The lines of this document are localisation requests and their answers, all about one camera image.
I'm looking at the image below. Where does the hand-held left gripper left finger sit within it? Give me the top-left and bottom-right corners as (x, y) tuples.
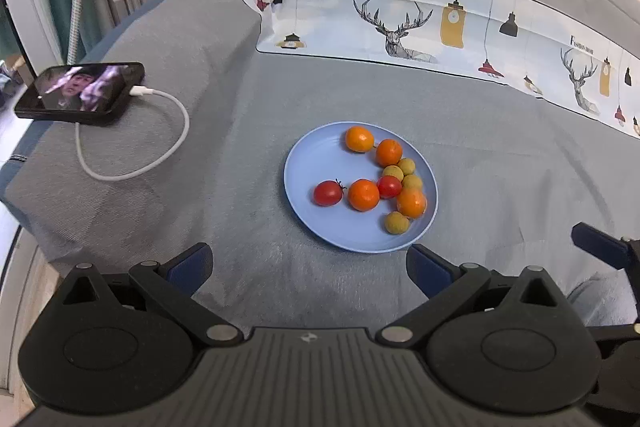
(52, 243), (246, 349)

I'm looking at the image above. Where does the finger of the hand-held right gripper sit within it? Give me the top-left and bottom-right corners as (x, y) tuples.
(571, 222), (640, 274)

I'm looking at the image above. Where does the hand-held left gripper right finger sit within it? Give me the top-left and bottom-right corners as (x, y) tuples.
(375, 243), (571, 349)

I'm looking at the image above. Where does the orange mandarin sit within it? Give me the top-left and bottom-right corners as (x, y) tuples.
(396, 188), (428, 219)
(345, 126), (376, 153)
(348, 179), (381, 212)
(375, 139), (404, 168)

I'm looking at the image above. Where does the red tomato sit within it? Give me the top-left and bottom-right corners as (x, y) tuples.
(313, 179), (347, 207)
(376, 175), (403, 200)

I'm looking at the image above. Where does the blue plate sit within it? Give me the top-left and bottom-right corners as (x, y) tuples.
(283, 122), (439, 254)

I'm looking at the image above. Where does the person's grey fleece clothing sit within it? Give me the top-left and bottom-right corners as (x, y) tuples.
(567, 272), (638, 329)

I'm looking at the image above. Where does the black smartphone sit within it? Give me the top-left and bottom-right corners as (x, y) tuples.
(14, 62), (146, 128)

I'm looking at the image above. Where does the deer print quilt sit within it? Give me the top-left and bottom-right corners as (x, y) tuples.
(256, 0), (640, 140)

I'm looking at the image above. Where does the white charging cable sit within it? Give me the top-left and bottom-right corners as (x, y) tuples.
(75, 85), (191, 181)

